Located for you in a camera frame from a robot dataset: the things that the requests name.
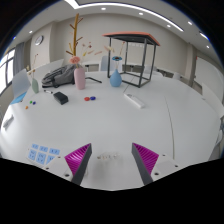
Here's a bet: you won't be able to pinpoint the round wall clock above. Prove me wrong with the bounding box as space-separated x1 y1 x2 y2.
34 34 44 47

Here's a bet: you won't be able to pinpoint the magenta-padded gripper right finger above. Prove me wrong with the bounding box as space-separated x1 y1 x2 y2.
131 143 181 186

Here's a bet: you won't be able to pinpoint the long curved ceiling strip light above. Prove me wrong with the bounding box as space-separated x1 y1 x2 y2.
64 0 185 33

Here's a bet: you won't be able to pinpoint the white handheld device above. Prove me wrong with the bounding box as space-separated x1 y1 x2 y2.
2 114 15 130

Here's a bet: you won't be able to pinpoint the blue seat cushion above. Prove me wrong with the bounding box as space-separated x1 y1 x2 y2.
9 91 28 106

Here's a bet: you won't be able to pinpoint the pink vase with flowers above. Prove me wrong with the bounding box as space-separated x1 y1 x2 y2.
68 41 104 91

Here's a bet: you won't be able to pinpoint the grey backpack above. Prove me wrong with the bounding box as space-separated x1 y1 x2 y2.
41 64 78 89

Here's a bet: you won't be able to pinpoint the blue vase with flowers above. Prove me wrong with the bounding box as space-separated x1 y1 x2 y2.
103 41 128 88

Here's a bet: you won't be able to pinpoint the short ceiling strip light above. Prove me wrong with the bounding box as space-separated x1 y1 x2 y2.
198 31 211 42

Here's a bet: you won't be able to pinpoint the green vase with dried flowers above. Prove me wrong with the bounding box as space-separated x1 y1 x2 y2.
26 53 40 95

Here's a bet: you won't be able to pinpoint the black rectangular box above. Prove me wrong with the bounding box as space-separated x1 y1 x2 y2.
52 91 70 106

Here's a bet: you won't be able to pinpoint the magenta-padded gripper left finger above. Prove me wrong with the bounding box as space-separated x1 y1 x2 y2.
43 143 93 186

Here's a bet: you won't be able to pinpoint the black frame stand orange top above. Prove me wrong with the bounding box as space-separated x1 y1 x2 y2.
102 31 161 89

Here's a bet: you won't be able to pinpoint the thin black rod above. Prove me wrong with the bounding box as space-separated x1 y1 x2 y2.
84 76 103 85

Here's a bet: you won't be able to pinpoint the window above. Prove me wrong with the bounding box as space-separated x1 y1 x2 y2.
0 49 16 96

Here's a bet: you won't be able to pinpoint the white remote control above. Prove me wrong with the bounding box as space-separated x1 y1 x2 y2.
123 92 146 110

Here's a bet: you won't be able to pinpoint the recessed ceiling spot lights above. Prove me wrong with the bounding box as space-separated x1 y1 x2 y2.
28 4 194 35

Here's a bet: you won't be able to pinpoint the wooden coat rack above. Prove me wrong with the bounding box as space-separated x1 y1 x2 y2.
65 13 85 58

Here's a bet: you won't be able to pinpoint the whiteboard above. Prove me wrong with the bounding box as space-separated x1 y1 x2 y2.
194 57 224 98

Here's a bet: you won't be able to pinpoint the white plastic chair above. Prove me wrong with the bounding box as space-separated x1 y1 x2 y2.
99 54 111 72
39 58 65 73
201 83 224 118
11 68 32 101

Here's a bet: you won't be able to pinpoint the grey curtain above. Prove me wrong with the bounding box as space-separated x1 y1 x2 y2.
13 41 26 76

